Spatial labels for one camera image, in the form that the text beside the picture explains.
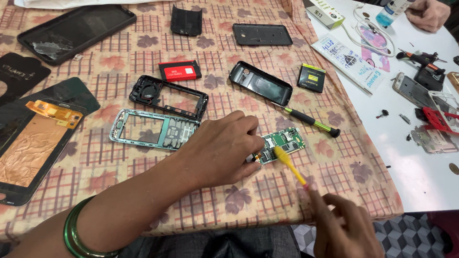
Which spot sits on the person's left hand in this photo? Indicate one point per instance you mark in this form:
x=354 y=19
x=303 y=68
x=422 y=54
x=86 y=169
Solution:
x=218 y=150

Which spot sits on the person's right hand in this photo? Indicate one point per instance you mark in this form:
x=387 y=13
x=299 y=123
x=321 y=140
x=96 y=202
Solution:
x=348 y=233

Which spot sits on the person's right fingers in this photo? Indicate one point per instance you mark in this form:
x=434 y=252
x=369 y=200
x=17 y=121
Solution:
x=330 y=208

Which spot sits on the yellow brush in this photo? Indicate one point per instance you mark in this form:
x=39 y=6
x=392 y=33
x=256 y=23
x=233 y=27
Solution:
x=288 y=165

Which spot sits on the green phone circuit board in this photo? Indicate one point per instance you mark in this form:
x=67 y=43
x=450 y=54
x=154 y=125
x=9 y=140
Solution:
x=287 y=139

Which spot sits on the black and green screwdriver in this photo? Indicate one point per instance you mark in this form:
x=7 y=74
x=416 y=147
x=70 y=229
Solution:
x=308 y=120

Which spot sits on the small black part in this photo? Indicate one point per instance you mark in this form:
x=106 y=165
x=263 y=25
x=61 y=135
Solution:
x=383 y=114

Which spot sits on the small metal part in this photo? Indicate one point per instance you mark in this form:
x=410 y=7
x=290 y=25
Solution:
x=405 y=119

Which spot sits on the person's dark trousers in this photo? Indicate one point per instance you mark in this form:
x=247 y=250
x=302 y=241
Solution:
x=215 y=245

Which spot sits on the silver phone board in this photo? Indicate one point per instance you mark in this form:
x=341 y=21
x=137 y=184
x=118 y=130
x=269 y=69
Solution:
x=432 y=139

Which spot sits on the brown coin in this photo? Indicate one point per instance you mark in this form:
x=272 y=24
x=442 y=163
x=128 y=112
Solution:
x=454 y=168

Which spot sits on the black and yellow phone battery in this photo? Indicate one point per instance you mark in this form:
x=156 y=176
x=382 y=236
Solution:
x=311 y=78

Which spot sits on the hollow black phone back cover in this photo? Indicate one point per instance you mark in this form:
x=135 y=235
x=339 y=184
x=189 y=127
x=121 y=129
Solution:
x=260 y=84

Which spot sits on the white handwritten packet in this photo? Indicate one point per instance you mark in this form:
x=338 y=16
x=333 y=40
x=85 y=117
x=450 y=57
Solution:
x=344 y=61

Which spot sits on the clear phone case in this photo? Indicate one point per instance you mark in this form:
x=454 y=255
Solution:
x=450 y=104

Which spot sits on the pink sticker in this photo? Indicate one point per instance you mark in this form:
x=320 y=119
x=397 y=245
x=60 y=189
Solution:
x=376 y=53

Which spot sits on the black block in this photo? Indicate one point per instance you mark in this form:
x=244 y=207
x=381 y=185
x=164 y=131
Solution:
x=430 y=79

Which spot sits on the black and orange screwdriver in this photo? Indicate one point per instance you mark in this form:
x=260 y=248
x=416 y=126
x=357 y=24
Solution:
x=421 y=59

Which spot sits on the floral checked tablecloth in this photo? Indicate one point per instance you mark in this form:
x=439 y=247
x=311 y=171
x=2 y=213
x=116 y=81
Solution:
x=222 y=57

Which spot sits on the flat black phone back cover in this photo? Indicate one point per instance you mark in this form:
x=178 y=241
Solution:
x=261 y=34

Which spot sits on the white and green box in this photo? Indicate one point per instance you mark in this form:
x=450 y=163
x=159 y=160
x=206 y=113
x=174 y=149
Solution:
x=322 y=12

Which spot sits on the red phone battery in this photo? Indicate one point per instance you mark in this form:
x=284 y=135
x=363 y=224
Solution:
x=179 y=71

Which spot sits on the blue liquid bottle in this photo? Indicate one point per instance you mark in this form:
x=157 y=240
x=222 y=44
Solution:
x=389 y=12

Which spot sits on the small curved black cover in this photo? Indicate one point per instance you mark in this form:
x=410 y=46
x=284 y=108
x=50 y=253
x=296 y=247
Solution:
x=185 y=21

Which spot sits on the green glass bangle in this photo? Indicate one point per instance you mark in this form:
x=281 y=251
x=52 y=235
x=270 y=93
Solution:
x=71 y=233

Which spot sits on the dark green glass panel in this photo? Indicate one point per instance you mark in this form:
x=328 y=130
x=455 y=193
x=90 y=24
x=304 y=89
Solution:
x=77 y=93

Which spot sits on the phone display with copper foil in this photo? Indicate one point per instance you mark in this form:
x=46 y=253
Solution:
x=28 y=154

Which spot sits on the large black tablet case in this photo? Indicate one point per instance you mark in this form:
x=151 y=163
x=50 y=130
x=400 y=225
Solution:
x=75 y=32

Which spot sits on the white plastic sheet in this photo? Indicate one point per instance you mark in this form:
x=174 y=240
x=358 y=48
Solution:
x=82 y=3

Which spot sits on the black printed sheet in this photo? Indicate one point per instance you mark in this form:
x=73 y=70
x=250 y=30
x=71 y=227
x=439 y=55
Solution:
x=19 y=73

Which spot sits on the red phone frame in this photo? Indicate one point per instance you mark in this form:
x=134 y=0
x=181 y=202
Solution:
x=435 y=120

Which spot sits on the gold phone frame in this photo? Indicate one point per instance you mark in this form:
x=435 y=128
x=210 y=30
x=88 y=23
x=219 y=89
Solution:
x=412 y=89

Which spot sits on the silver phone keypad frame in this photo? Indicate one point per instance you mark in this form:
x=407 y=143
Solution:
x=177 y=134

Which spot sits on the black phone middle frame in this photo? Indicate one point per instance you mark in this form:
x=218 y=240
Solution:
x=147 y=91

